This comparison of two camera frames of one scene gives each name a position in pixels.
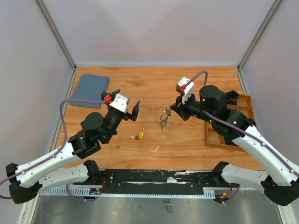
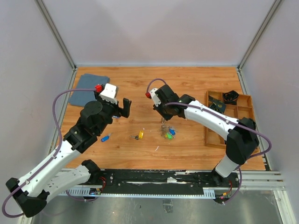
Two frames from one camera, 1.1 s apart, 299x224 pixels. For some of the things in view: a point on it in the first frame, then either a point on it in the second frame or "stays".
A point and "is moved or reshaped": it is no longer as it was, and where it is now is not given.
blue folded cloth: (90, 87) stays
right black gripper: (181, 108) -> (167, 117)
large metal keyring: (164, 116) is moved or reshaped
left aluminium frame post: (48, 18) stays
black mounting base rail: (155, 181) stays
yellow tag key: (140, 136) stays
